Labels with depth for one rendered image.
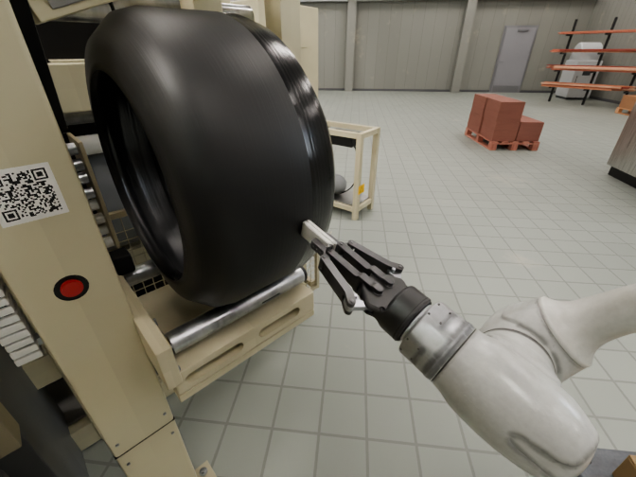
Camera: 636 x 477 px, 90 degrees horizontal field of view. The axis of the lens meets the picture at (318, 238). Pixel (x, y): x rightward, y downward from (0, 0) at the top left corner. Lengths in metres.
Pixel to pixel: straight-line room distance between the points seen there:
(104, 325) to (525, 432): 0.64
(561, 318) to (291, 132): 0.46
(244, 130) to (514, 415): 0.46
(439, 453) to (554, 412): 1.20
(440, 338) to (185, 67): 0.47
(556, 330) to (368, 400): 1.22
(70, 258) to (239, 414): 1.19
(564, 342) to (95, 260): 0.70
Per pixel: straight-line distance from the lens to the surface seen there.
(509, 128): 6.09
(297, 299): 0.79
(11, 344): 0.70
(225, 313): 0.71
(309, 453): 1.54
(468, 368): 0.42
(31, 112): 0.57
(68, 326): 0.69
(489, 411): 0.43
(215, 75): 0.50
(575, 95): 14.18
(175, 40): 0.53
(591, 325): 0.55
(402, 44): 14.37
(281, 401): 1.65
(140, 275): 0.91
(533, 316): 0.54
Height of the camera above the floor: 1.39
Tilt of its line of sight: 30 degrees down
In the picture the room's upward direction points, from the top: straight up
